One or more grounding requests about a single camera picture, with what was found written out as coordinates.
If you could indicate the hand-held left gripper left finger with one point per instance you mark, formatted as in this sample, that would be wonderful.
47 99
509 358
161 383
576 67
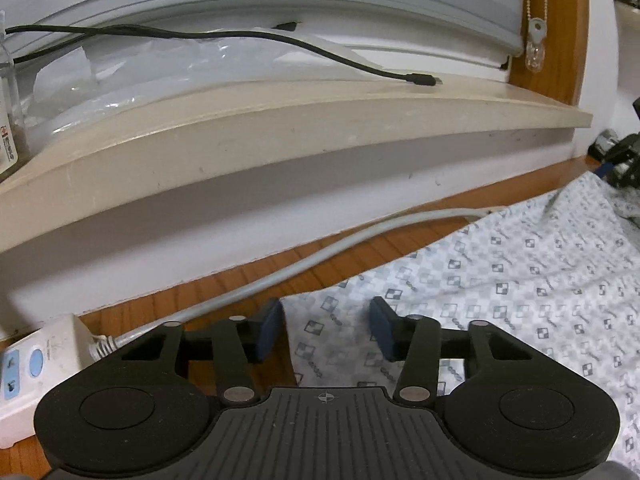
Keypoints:
270 327

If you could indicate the wooden window frame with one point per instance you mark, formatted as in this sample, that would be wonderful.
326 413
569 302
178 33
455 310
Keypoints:
555 30

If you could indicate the plastic bottle orange label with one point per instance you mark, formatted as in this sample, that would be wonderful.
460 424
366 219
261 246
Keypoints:
7 110

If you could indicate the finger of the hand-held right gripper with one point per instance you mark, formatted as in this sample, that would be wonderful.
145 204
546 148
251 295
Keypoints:
629 177
625 152

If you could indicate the white power strip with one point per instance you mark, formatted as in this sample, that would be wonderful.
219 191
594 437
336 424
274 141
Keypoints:
35 370

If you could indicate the white patterned shirt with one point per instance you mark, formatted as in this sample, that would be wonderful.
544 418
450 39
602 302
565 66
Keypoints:
500 285

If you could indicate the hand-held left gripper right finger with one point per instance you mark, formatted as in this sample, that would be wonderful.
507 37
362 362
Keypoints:
381 327

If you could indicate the clear plastic bag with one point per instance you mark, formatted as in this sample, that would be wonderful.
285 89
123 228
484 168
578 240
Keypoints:
175 70

